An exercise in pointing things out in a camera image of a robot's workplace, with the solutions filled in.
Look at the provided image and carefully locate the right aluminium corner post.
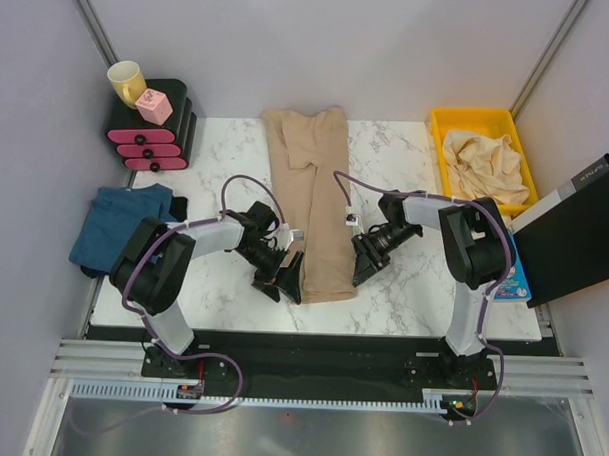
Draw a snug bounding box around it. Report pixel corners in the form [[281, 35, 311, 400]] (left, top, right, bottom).
[[510, 0, 594, 120]]

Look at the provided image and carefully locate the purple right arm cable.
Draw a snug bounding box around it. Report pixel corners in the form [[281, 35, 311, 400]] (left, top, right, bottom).
[[324, 169, 518, 427]]

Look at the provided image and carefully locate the tan beige t shirt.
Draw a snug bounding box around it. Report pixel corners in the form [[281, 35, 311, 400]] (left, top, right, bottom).
[[261, 107, 356, 304]]

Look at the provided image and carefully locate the yellow plastic bin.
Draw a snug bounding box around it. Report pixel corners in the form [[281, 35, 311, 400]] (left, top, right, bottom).
[[430, 107, 539, 216]]

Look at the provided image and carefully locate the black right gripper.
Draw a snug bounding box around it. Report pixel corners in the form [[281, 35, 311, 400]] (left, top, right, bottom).
[[349, 221, 420, 289]]

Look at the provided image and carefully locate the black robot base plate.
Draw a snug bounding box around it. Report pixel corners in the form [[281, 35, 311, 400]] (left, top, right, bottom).
[[141, 330, 497, 403]]

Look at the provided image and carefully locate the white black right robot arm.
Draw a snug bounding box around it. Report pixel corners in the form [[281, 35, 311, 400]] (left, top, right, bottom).
[[352, 191, 517, 387]]

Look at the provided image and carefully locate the blue white booklet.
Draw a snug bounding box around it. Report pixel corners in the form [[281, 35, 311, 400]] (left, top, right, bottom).
[[494, 233, 531, 303]]

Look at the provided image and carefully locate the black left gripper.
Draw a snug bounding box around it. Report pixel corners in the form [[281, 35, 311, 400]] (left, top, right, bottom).
[[235, 240, 304, 305]]

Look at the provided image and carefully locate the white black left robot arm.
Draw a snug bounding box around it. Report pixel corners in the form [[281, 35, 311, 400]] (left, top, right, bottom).
[[109, 201, 304, 377]]

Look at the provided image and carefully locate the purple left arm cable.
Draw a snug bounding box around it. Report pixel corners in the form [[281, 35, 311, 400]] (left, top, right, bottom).
[[66, 168, 288, 442]]

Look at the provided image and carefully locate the black clip file binder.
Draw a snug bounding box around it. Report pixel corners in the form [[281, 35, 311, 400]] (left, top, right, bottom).
[[512, 153, 609, 308]]

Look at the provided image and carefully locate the cream yellow t shirt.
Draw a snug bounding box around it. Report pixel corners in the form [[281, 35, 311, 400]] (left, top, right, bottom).
[[442, 129, 530, 205]]

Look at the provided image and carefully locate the blue folded t shirt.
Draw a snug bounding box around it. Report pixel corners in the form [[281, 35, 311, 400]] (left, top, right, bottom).
[[67, 180, 180, 273]]

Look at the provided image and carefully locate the pink cube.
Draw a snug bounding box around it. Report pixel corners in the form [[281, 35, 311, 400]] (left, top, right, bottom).
[[135, 87, 173, 126]]

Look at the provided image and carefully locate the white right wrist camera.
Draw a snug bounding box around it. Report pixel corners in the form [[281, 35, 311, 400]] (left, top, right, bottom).
[[345, 213, 360, 227]]

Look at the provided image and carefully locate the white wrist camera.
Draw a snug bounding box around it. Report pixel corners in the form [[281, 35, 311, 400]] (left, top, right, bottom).
[[274, 222, 304, 250], [345, 213, 360, 227]]

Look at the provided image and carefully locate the left aluminium corner post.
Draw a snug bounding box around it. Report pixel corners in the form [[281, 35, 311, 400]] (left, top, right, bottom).
[[72, 0, 118, 66]]

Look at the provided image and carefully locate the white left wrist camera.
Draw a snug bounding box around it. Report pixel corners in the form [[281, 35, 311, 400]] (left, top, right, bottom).
[[274, 222, 304, 250]]

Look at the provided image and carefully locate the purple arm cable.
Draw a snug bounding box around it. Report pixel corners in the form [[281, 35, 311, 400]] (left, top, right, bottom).
[[324, 169, 518, 427], [66, 168, 288, 442]]

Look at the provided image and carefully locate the aluminium corner post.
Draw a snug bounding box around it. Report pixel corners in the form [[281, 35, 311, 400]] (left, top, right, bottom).
[[72, 0, 118, 66], [510, 0, 594, 120]]

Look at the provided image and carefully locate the white slotted cable duct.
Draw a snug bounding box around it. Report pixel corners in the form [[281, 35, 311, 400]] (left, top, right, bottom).
[[71, 379, 477, 414]]

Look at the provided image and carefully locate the aluminium frame rail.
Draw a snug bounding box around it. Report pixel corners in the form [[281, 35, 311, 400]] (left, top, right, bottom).
[[50, 340, 593, 398]]

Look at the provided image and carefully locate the black pink drawer unit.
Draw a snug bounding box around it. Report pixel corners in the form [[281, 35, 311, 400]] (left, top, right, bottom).
[[104, 78, 197, 173]]

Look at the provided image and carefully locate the yellow mug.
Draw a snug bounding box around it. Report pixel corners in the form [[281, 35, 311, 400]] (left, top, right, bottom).
[[107, 61, 147, 109]]

